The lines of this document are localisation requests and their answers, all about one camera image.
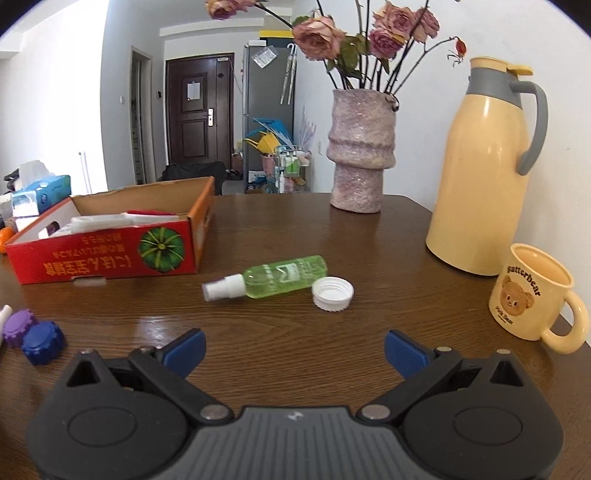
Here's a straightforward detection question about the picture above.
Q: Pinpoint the pink speckled vase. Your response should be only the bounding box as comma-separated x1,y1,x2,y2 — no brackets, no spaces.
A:
326,89,398,214

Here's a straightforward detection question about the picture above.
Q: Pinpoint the yellow bear mug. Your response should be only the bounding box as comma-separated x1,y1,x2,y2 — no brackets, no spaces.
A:
488,243,591,354

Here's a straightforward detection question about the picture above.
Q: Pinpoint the grey refrigerator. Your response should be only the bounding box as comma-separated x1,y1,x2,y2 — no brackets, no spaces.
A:
241,41,298,192

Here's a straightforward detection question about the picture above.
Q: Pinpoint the yellow thermos jug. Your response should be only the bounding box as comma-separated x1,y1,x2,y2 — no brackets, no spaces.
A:
425,56,549,277

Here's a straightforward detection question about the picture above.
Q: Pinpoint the purple round lid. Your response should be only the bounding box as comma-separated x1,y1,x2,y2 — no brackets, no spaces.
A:
1,309,38,349

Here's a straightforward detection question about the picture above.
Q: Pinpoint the black bag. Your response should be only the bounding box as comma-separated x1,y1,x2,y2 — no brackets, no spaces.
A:
161,161,227,195

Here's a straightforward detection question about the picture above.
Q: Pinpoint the blue tissue pack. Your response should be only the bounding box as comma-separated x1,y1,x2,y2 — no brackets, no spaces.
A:
11,160,72,217

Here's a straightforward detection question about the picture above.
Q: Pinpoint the clear plastic bag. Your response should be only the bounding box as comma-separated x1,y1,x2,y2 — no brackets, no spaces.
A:
252,46,278,70

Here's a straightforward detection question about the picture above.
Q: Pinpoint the interior doorway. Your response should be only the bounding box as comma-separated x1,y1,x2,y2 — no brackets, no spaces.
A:
130,46,153,185

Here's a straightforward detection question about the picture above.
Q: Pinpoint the dark brown door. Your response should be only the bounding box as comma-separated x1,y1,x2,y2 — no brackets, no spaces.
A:
165,52,235,181

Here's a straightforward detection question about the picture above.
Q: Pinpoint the blue round lid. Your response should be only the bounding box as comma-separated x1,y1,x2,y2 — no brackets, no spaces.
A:
21,322,66,366

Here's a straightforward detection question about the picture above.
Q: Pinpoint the white bottle cap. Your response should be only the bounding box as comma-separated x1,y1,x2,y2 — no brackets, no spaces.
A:
311,276,355,313

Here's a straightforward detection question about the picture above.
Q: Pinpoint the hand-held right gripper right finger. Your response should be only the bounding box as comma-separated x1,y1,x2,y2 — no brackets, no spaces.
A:
358,329,528,425

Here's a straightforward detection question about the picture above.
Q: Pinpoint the green spray bottle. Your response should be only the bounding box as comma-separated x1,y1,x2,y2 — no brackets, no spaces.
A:
202,255,328,303

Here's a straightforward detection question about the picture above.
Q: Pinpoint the white umbrella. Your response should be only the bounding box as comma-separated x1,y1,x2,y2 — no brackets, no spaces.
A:
280,42,296,106

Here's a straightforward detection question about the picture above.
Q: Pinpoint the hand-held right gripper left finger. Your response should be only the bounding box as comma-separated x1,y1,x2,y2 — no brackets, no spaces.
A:
65,329,234,424

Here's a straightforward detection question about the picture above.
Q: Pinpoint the red cardboard box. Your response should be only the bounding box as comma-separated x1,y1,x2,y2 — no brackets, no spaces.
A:
6,176,216,285

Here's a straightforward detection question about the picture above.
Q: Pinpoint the bunch of dried pink roses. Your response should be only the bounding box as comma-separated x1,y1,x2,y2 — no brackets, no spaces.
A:
205,0,469,93

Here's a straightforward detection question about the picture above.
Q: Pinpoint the metal rack cart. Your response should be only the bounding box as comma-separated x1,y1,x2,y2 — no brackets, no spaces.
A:
274,148,315,193

